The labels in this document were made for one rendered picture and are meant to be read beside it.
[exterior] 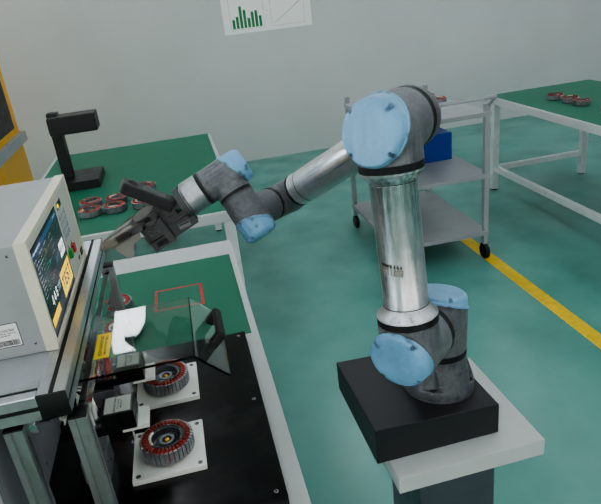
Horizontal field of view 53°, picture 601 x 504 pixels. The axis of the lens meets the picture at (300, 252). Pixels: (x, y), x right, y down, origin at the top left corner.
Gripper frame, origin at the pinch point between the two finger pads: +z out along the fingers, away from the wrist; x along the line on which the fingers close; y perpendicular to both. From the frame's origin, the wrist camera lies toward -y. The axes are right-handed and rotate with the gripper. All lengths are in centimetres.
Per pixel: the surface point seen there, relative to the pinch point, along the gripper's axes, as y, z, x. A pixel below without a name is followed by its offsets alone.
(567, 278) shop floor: 199, -145, 140
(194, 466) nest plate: 41, 7, -28
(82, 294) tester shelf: 4.5, 8.0, -7.5
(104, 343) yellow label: 10.8, 6.1, -21.0
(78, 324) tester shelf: 4.8, 7.3, -20.8
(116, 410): 23.5, 13.0, -22.7
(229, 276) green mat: 52, -7, 66
